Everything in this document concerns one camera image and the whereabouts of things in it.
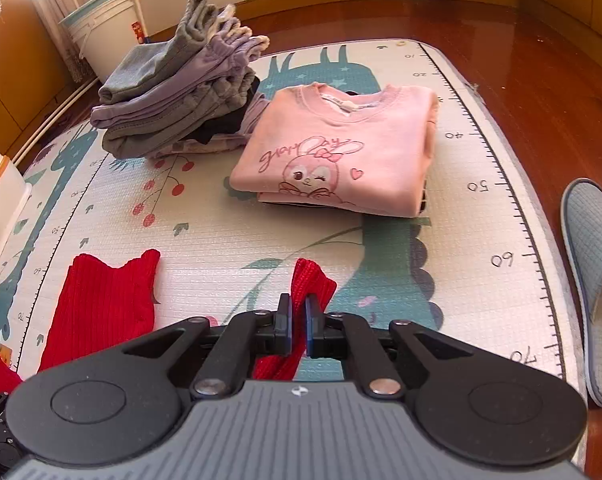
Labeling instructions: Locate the red knit sweater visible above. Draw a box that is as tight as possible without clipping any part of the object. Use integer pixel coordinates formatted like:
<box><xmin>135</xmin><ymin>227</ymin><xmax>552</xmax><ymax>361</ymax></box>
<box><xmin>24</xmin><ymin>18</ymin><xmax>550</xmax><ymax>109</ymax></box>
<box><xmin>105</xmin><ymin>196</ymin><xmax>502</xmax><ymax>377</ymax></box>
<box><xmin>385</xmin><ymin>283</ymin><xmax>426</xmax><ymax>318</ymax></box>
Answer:
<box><xmin>0</xmin><ymin>248</ymin><xmax>338</xmax><ymax>396</ymax></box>

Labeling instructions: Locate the grey folded clothes stack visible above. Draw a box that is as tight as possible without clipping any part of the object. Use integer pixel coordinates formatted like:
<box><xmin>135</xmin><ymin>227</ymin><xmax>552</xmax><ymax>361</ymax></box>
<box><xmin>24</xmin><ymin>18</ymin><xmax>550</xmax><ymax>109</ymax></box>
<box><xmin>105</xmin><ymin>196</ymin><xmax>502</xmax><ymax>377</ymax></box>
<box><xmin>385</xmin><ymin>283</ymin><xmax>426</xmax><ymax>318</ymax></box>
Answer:
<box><xmin>90</xmin><ymin>0</ymin><xmax>269</xmax><ymax>159</ymax></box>

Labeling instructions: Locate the cartoon animal play mat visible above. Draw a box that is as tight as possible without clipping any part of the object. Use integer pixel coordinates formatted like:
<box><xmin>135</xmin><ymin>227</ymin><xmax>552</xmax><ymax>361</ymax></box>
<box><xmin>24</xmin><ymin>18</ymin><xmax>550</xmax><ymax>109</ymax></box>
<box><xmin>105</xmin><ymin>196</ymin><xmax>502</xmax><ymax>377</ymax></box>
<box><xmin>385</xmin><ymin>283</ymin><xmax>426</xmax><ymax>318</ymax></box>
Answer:
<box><xmin>0</xmin><ymin>37</ymin><xmax>590</xmax><ymax>466</ymax></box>

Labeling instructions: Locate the pink folded bunny sweatshirt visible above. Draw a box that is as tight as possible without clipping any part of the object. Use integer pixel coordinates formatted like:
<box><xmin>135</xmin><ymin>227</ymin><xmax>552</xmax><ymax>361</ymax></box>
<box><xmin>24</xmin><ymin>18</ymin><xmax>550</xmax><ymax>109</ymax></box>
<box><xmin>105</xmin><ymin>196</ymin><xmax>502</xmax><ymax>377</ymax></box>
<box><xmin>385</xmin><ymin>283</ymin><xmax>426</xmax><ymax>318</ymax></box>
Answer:
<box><xmin>229</xmin><ymin>82</ymin><xmax>439</xmax><ymax>218</ymax></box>

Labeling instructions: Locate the grey blue slipper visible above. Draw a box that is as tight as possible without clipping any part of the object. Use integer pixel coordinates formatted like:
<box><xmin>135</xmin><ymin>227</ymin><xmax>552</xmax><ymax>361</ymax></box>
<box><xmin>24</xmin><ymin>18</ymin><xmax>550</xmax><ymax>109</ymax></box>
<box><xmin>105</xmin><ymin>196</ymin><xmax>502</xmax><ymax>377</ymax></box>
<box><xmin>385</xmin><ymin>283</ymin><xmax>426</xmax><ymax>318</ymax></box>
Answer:
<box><xmin>560</xmin><ymin>178</ymin><xmax>602</xmax><ymax>407</ymax></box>

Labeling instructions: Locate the white plastic bucket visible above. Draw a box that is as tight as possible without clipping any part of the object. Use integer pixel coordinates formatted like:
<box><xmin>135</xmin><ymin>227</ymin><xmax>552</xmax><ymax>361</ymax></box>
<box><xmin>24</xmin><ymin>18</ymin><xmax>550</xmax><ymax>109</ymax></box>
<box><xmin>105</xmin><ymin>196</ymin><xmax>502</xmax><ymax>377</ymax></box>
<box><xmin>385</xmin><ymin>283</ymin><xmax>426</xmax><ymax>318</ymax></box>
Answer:
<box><xmin>60</xmin><ymin>0</ymin><xmax>138</xmax><ymax>84</ymax></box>

